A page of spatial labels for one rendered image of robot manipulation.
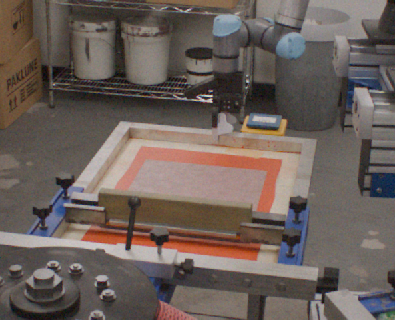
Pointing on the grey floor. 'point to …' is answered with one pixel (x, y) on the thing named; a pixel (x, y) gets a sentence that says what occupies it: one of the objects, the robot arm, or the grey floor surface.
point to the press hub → (66, 286)
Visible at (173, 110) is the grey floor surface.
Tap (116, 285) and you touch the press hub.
